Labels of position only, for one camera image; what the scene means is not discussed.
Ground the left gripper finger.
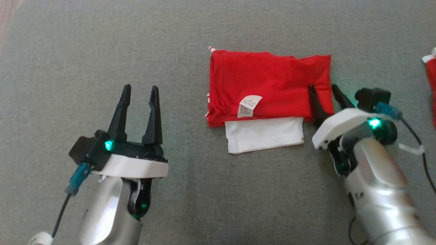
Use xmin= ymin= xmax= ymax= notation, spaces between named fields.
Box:
xmin=142 ymin=85 xmax=164 ymax=147
xmin=107 ymin=84 xmax=132 ymax=143

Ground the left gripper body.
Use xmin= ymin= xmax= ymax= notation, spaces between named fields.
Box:
xmin=91 ymin=138 xmax=169 ymax=179

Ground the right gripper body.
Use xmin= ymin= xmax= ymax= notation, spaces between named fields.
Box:
xmin=312 ymin=108 xmax=398 ymax=150

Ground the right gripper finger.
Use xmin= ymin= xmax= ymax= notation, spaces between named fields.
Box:
xmin=331 ymin=84 xmax=355 ymax=110
xmin=308 ymin=84 xmax=331 ymax=128

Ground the red and white jersey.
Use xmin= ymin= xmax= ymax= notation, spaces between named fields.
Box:
xmin=205 ymin=46 xmax=335 ymax=154

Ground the red garment white mint trim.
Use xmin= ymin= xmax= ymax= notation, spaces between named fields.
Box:
xmin=422 ymin=48 xmax=436 ymax=130

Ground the right teal plug black cable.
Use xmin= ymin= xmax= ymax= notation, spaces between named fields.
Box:
xmin=376 ymin=102 xmax=436 ymax=194

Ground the teal plug black cable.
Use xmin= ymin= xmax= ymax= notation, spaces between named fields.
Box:
xmin=51 ymin=163 xmax=93 ymax=239
xmin=376 ymin=102 xmax=436 ymax=194

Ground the left teal plug black cable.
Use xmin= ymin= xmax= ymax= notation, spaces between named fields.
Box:
xmin=51 ymin=163 xmax=93 ymax=239

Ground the white cable tie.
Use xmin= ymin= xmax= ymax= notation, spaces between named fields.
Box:
xmin=399 ymin=143 xmax=425 ymax=156

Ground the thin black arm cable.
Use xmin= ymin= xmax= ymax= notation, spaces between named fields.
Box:
xmin=347 ymin=216 xmax=368 ymax=245

